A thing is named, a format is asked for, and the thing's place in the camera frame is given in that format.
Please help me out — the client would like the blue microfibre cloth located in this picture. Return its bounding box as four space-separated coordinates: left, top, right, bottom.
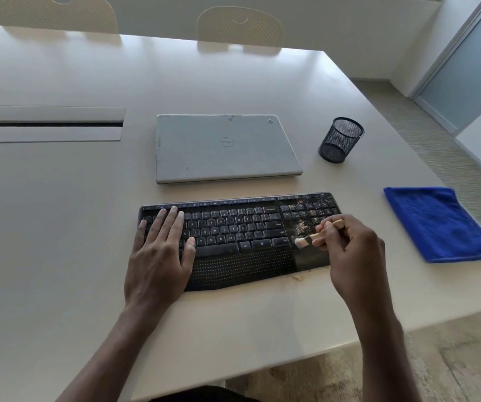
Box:
382 186 481 264

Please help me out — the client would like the silver laptop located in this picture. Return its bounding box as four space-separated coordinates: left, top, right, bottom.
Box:
155 114 304 185

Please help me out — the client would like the grey desk cable slot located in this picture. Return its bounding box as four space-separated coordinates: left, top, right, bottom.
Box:
0 105 127 144

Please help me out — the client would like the frosted glass door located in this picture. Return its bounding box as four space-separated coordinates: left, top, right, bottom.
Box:
410 0 481 137

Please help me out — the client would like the black mesh pen holder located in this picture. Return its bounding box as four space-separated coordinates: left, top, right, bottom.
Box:
318 117 365 165

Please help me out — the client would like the small wooden brush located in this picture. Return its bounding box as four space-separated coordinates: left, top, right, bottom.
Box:
294 219 345 250

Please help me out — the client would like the person's left hand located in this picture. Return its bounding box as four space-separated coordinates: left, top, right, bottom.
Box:
124 206 198 314

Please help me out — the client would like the person's left forearm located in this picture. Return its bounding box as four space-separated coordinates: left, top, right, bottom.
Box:
56 301 170 402

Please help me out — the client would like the cream perforated chair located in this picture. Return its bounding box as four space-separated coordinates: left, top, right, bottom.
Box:
0 0 120 35
196 6 285 48

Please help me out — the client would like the person's right hand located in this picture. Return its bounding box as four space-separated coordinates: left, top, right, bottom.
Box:
311 213 396 327

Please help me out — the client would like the black keyboard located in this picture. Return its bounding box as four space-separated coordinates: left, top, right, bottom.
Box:
137 191 344 293

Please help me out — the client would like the person's black clothing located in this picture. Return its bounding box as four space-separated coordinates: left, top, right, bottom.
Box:
148 385 262 402

